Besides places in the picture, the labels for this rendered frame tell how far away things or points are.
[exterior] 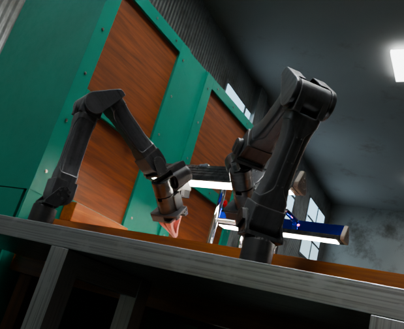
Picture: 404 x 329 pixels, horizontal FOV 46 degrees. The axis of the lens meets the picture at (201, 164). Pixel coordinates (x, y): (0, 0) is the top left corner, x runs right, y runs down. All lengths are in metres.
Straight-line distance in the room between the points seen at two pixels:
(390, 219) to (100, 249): 10.59
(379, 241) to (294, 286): 10.50
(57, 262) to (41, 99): 1.04
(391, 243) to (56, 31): 9.78
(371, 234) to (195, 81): 9.16
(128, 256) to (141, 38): 1.41
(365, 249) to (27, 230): 10.40
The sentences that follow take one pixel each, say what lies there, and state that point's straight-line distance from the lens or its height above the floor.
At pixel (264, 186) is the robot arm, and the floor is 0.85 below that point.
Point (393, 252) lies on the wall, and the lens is 11.09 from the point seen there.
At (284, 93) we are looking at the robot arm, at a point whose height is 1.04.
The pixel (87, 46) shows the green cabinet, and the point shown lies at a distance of 1.87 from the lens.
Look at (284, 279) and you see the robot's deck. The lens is 0.70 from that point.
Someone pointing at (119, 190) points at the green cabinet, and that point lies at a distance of 1.99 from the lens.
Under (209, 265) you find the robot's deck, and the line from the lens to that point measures 0.75.
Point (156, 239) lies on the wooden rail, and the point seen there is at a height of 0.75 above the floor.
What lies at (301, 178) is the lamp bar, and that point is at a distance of 1.53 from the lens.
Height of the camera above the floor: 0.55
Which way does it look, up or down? 19 degrees up
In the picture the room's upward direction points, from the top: 16 degrees clockwise
